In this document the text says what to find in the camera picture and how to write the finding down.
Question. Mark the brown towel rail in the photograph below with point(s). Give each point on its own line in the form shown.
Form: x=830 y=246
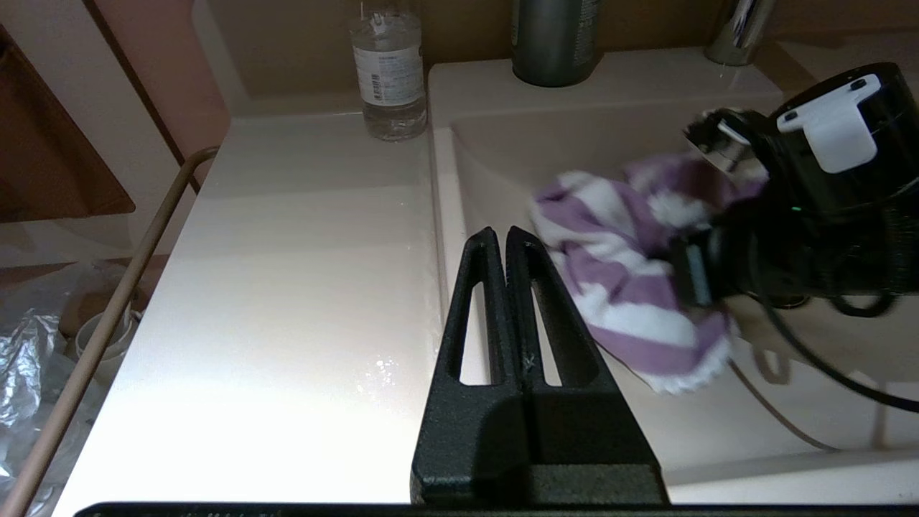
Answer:
x=108 y=323

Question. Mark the purple white striped towel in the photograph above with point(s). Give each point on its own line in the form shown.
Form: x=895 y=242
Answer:
x=610 y=287

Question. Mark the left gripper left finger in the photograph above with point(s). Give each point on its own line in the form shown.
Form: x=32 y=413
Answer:
x=467 y=445

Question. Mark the chrome faucet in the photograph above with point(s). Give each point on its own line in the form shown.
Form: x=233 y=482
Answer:
x=739 y=32

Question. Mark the small clear plastic bottle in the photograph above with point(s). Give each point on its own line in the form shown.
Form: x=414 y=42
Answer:
x=388 y=79

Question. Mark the dark soap dispenser bottle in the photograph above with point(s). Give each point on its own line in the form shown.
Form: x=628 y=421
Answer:
x=556 y=43

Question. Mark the clear plastic bin bag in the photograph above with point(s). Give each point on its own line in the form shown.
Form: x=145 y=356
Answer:
x=29 y=373

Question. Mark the white paper cup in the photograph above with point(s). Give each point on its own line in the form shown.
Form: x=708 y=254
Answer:
x=90 y=345

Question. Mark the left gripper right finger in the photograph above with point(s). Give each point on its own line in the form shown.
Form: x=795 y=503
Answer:
x=589 y=445

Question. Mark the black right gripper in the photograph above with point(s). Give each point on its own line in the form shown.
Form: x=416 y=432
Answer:
x=732 y=266

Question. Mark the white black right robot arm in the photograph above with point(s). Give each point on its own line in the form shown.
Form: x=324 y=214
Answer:
x=847 y=215

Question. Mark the white sink basin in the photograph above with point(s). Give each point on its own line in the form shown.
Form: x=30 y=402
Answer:
x=538 y=122

